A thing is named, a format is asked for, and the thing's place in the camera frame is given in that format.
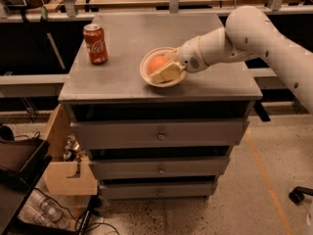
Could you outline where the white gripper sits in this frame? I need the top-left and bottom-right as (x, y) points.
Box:
(150, 36), (208, 84)

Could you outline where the orange fruit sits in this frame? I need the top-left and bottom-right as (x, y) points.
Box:
(147, 56), (169, 74)

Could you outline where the white paper bowl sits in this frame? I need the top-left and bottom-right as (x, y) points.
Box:
(140, 47), (187, 87)

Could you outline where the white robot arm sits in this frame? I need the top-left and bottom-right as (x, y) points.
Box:
(148, 6), (313, 114)

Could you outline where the grey drawer cabinet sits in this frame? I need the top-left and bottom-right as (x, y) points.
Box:
(59, 14), (262, 189)

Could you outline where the top grey drawer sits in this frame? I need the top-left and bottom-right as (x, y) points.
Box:
(70, 118), (248, 150)

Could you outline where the grey drawer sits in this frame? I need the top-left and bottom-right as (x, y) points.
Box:
(90, 156), (229, 179)
(70, 118), (248, 150)
(99, 181), (217, 200)

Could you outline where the red soda can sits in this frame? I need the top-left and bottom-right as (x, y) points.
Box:
(83, 23), (108, 65)

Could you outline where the middle grey drawer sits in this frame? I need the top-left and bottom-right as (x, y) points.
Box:
(90, 156), (229, 179)

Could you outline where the bottom grey drawer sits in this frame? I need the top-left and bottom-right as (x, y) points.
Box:
(99, 181), (217, 200)

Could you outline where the wooden crate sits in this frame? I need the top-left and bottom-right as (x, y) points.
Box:
(42, 104), (98, 196)

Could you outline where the black cart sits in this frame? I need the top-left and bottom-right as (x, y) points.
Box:
(0, 139), (52, 235)

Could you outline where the black chair caster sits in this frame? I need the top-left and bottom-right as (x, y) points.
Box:
(289, 186), (313, 205)

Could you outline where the clear plastic bottle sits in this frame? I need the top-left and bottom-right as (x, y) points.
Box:
(30, 191), (64, 223)

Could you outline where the black floor cable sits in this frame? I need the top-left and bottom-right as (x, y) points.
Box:
(33, 187), (121, 235)

